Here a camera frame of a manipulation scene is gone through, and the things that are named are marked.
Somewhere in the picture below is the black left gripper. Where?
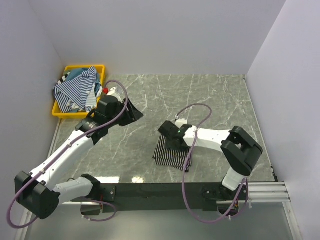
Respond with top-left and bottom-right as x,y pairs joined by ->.
107,97 -> 144,128

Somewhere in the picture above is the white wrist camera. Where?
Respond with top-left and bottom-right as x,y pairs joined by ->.
174,114 -> 188,128
104,87 -> 123,102

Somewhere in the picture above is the aluminium extrusion rail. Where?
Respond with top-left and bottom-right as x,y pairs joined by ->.
57,181 -> 292,207

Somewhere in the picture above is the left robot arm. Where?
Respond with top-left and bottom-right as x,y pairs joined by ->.
14,96 -> 144,220

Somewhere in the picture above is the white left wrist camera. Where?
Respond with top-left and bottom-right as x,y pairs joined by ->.
104,87 -> 123,102

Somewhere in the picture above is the yellow plastic bin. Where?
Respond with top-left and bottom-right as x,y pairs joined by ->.
52,64 -> 107,119

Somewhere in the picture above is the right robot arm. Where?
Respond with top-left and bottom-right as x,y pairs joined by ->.
158,120 -> 263,200

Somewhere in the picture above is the black striped tank top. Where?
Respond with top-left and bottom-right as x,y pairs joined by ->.
152,134 -> 191,171

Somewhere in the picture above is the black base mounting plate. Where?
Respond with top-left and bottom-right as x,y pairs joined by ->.
70,181 -> 251,217

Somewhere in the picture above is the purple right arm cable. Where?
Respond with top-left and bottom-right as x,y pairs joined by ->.
176,104 -> 250,224

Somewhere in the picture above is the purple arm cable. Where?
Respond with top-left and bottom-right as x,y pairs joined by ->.
6,79 -> 130,229
176,104 -> 250,224

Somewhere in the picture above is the light striped tank top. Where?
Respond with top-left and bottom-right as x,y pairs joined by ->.
84,86 -> 103,113

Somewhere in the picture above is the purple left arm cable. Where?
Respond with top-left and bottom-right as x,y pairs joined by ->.
6,79 -> 130,229

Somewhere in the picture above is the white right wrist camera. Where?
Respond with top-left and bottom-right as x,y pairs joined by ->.
174,114 -> 188,128

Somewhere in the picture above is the teal tank top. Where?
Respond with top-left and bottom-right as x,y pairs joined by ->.
65,67 -> 102,92

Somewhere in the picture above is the blue white striped tank top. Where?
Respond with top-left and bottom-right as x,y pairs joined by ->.
53,66 -> 98,113

